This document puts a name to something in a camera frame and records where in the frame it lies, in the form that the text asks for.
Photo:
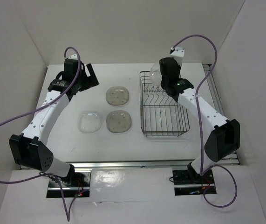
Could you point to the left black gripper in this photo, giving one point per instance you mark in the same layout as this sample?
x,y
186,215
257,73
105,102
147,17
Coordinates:
x,y
90,81

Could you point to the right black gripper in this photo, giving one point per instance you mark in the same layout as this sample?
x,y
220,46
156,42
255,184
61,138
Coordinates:
x,y
178,68

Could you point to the clear plate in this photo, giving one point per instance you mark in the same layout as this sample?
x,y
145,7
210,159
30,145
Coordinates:
x,y
155,75
89,122

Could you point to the smoky plate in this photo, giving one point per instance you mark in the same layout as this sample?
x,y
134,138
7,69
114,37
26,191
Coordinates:
x,y
117,95
118,121

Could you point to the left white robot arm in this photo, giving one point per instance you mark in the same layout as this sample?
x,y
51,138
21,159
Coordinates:
x,y
29,149

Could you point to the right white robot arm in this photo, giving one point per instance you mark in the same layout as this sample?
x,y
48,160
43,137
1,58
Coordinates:
x,y
219,136

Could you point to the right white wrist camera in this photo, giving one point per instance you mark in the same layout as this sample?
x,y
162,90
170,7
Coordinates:
x,y
178,54

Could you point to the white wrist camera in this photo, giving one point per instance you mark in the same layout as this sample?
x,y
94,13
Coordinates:
x,y
178,54
72,57

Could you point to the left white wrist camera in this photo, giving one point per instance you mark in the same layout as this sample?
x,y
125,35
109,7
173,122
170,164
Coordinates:
x,y
72,57

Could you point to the wire dish rack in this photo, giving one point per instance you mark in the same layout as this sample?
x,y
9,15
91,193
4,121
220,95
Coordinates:
x,y
160,114

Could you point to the front aluminium rail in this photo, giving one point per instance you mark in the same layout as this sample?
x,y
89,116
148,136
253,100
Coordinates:
x,y
123,165

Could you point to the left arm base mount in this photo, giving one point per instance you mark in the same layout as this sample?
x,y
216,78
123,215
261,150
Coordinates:
x,y
80,186

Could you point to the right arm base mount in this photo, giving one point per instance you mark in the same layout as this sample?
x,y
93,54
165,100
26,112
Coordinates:
x,y
185,186

